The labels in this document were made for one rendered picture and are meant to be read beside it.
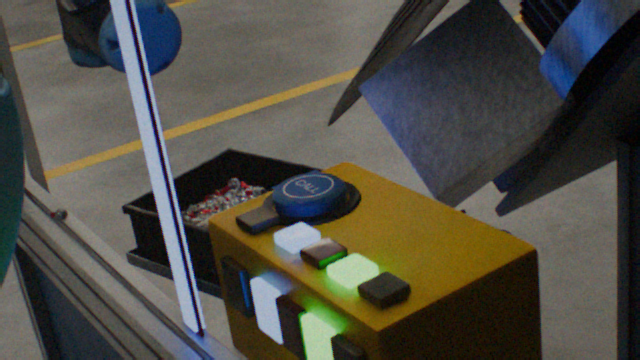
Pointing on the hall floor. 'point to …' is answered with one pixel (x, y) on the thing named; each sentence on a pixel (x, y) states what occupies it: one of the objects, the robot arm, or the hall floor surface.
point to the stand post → (628, 245)
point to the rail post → (33, 305)
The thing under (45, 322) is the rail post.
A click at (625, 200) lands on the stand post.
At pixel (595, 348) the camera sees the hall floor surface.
